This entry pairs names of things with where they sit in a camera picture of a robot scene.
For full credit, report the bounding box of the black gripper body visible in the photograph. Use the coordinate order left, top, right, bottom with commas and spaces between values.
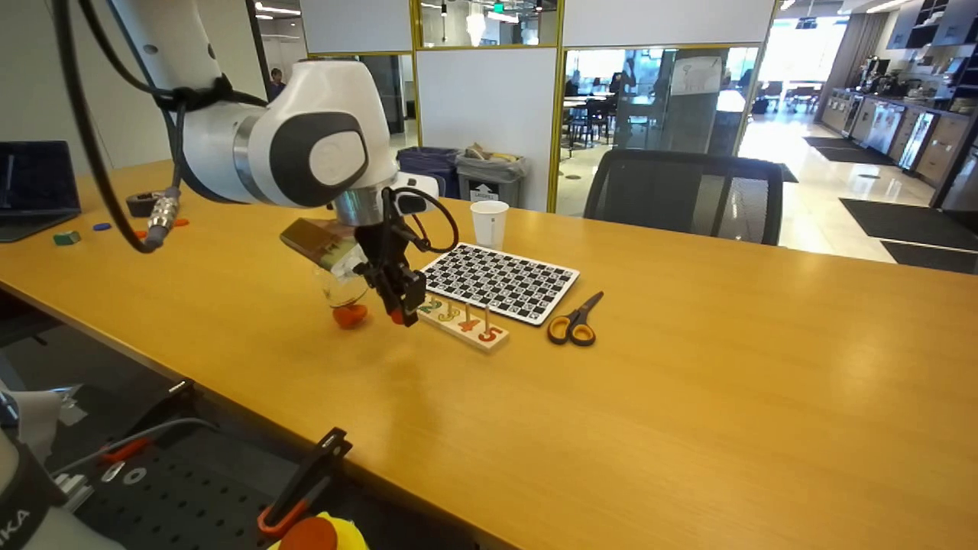
351, 211, 411, 275

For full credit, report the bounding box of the white paper cup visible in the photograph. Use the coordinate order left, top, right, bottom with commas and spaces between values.
468, 200, 511, 250

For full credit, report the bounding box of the wooden number peg board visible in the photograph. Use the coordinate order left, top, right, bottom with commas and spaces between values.
411, 294, 511, 356

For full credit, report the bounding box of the dark blue bin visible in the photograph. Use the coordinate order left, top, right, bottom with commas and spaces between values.
393, 144, 461, 203

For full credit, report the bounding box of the black white checkerboard calibration board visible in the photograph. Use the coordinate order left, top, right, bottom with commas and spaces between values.
417, 239, 582, 329

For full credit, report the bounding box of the gray trash bin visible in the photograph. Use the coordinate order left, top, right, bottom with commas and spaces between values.
452, 144, 534, 215

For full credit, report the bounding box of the black orange bar clamp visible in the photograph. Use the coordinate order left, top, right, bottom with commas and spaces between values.
54, 378, 210, 487
254, 424, 353, 540

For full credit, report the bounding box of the wood framed glass partition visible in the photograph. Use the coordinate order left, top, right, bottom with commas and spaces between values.
547, 44, 773, 223

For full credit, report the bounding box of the black tape roll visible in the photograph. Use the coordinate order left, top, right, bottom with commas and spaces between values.
124, 189, 163, 219

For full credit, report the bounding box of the yellow red emergency stop button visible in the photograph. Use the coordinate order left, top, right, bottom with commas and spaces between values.
268, 511, 371, 550

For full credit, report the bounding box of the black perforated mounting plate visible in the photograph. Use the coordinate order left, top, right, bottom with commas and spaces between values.
59, 407, 452, 550

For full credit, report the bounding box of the gray office chair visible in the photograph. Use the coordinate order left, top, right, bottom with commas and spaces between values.
587, 146, 801, 249

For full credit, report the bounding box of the black laptop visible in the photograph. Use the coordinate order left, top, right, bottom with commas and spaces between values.
0, 137, 86, 226

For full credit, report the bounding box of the paper sign on glass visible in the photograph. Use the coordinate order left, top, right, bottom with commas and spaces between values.
668, 49, 728, 101

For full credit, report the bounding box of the tan wrist camera box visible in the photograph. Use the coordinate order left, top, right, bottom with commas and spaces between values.
279, 217, 366, 282

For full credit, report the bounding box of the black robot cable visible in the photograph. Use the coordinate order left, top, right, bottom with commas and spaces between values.
49, 0, 465, 257

